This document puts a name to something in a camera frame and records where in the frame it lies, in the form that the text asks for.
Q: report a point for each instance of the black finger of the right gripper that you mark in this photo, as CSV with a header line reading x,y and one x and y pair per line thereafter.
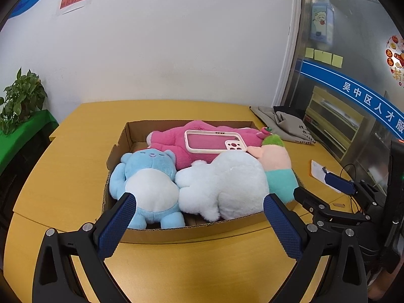
x,y
312,203

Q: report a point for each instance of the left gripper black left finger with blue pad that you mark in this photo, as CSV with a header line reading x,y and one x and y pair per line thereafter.
x,y
55,276

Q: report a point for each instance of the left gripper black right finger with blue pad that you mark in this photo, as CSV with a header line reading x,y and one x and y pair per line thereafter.
x,y
344,277

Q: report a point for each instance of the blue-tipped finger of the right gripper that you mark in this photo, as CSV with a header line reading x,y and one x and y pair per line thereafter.
x,y
339,183

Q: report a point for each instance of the green haired plush doll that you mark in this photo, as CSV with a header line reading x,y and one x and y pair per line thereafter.
x,y
277,165

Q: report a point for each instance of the white fluffy plush toy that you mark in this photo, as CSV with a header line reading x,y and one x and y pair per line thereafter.
x,y
233,185

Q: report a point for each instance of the pink phone case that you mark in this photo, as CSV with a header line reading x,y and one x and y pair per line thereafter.
x,y
212,142

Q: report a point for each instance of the light blue plush bear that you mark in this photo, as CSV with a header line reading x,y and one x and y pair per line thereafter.
x,y
149,175

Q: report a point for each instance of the white paper sheet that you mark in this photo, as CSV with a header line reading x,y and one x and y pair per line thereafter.
x,y
318,172

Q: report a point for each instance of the yellow shelf behind glass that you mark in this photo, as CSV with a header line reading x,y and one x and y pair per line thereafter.
x,y
338,126

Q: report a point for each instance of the grey folded cloth bag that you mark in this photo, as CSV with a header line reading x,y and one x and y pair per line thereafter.
x,y
289,128

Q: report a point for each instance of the blue banner strip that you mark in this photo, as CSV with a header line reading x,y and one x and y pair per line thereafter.
x,y
375,104

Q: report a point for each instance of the yellow sticky notes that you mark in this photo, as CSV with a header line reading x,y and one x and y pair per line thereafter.
x,y
324,57

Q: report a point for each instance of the green covered side table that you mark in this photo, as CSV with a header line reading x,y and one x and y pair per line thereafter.
x,y
12,143

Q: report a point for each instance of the red new year sticker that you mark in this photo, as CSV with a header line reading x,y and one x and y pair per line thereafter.
x,y
394,58

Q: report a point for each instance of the pink plush bear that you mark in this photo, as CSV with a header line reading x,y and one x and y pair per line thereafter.
x,y
173,139

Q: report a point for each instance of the cartoon sheep poster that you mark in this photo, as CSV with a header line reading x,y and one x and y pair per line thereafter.
x,y
322,22

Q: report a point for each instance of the green potted plant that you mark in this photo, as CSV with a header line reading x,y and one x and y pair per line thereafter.
x,y
22,100

